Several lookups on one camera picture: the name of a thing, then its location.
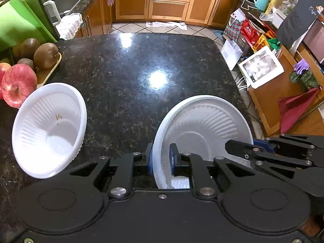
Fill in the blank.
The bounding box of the green cutting board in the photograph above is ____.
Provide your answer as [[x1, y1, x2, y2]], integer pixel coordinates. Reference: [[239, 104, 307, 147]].
[[0, 0, 58, 54]]

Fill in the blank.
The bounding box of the teal mug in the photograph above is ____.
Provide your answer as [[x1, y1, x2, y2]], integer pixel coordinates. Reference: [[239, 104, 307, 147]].
[[254, 0, 270, 12]]

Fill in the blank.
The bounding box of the white paper bag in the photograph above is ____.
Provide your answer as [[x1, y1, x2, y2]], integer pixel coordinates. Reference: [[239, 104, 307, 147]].
[[220, 40, 244, 71]]

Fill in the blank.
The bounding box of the white plastic bowl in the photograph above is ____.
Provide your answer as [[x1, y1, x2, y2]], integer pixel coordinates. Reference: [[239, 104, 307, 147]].
[[152, 95, 254, 190], [11, 82, 87, 179]]

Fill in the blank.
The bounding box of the brown kiwi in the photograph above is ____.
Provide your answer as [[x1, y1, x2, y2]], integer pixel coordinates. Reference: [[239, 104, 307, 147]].
[[34, 43, 59, 70], [20, 38, 41, 60], [16, 58, 35, 70]]

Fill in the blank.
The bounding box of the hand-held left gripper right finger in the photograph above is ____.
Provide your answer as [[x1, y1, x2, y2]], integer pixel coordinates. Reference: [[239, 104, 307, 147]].
[[169, 143, 255, 199]]

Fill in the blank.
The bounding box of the wooden fruit tray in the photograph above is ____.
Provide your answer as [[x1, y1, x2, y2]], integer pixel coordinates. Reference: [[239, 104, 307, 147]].
[[35, 53, 62, 88]]

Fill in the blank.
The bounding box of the large clear glass jar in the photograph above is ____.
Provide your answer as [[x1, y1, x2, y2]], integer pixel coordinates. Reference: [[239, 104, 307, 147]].
[[270, 0, 294, 15]]

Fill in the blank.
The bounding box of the purple glove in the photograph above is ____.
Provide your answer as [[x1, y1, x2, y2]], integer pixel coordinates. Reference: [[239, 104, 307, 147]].
[[294, 59, 311, 75]]

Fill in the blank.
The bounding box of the dark red cloth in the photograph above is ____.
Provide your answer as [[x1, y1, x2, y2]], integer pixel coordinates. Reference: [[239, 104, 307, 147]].
[[278, 87, 319, 134]]

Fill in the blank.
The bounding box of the red gift bag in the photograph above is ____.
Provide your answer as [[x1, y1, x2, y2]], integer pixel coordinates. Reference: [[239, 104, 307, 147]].
[[240, 20, 261, 46]]

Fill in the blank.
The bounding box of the green patterned cloth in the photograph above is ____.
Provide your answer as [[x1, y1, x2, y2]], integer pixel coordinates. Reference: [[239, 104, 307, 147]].
[[289, 69, 320, 91]]

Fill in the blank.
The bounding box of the white faucet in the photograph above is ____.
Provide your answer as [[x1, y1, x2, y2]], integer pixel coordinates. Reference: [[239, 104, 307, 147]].
[[43, 0, 62, 26]]

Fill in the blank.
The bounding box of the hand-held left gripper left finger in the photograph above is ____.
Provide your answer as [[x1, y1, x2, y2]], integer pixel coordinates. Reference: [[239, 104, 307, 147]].
[[69, 143, 155, 199]]

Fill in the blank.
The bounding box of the checkered gift bag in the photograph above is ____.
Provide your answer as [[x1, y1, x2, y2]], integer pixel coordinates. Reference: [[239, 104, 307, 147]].
[[223, 7, 246, 42]]

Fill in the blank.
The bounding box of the white window box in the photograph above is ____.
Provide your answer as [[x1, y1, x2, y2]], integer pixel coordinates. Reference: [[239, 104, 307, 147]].
[[238, 46, 285, 90]]

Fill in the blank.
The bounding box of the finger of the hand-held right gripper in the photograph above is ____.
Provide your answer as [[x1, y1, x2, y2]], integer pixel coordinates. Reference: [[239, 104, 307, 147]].
[[225, 139, 324, 195], [253, 134, 324, 167]]

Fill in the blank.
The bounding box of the red apple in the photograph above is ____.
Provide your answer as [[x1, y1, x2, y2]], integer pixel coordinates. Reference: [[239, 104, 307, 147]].
[[0, 63, 12, 100], [1, 64, 38, 109]]

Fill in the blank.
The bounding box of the black apron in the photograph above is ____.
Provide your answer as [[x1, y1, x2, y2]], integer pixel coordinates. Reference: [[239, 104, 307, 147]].
[[276, 0, 324, 51]]

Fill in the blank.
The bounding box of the white dishcloth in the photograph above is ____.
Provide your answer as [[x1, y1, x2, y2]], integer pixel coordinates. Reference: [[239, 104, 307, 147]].
[[56, 13, 83, 41]]

